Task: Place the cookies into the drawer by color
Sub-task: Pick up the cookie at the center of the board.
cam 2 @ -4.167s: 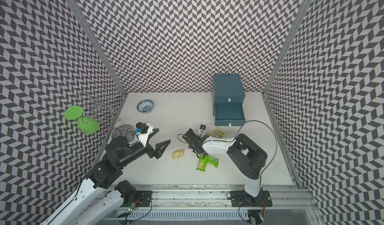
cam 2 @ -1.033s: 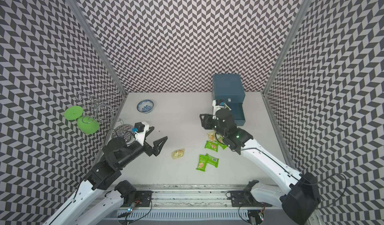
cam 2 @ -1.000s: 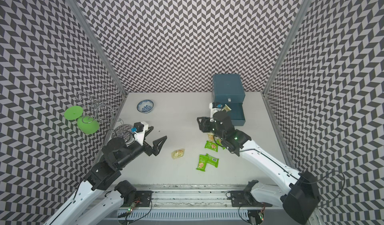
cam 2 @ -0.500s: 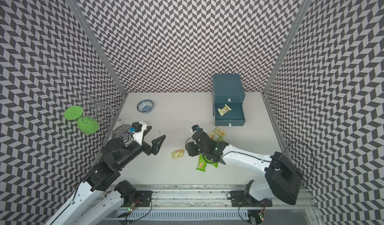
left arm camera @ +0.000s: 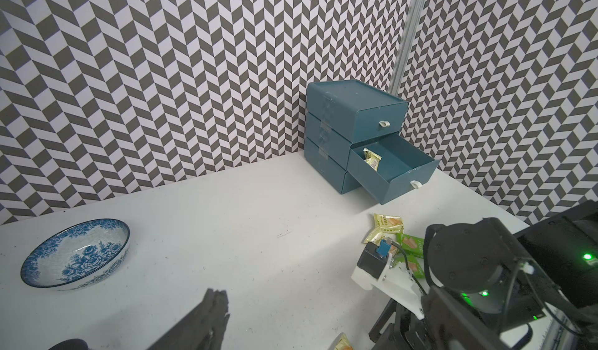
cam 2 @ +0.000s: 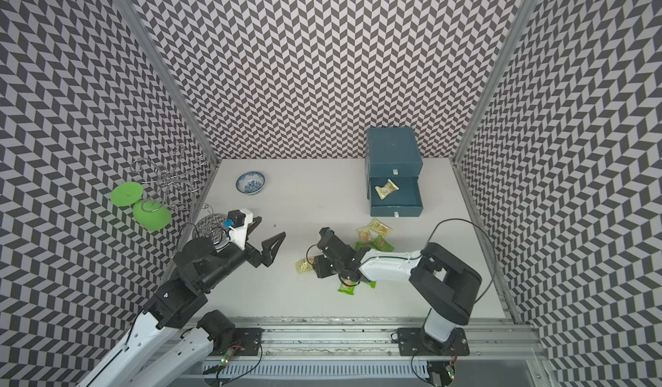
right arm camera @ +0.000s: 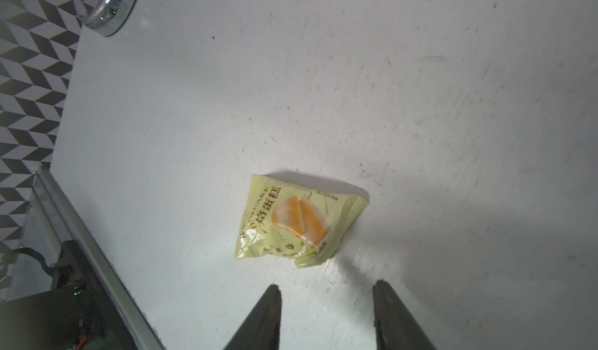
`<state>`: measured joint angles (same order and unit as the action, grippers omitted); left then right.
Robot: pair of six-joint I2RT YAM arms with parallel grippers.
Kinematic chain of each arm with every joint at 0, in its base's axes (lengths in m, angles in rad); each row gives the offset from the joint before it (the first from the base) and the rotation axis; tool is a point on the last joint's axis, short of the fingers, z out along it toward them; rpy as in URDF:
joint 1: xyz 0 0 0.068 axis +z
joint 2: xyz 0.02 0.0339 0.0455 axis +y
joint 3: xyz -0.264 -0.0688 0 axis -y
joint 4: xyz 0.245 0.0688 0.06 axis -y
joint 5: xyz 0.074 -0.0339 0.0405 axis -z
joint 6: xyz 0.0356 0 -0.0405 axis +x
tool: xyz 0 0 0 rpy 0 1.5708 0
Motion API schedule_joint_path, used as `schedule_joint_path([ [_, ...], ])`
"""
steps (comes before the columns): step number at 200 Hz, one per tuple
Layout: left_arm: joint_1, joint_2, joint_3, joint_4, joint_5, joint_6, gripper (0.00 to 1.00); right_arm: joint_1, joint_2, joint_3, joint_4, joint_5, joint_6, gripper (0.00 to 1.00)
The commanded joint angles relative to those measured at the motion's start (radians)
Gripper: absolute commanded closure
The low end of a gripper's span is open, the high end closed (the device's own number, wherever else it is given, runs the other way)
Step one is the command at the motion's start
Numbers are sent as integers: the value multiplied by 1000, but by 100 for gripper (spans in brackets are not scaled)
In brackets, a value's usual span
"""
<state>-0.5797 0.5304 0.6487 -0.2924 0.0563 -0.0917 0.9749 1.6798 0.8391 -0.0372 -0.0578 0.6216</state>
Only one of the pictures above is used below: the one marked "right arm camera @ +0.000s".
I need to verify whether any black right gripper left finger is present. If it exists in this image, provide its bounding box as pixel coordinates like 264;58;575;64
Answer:
224;284;282;350

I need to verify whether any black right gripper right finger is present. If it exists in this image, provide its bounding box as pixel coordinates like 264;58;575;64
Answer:
372;280;436;350

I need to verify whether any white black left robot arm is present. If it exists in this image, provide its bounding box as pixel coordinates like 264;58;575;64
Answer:
1;240;137;349

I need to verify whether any yellow cookie packet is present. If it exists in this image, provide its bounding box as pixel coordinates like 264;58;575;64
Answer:
235;175;369;268

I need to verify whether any aluminium front rail frame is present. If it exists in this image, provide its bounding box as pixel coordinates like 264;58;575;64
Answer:
31;165;164;349

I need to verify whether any chrome wire cup rack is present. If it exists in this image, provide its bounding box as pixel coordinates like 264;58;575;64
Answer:
77;0;137;37

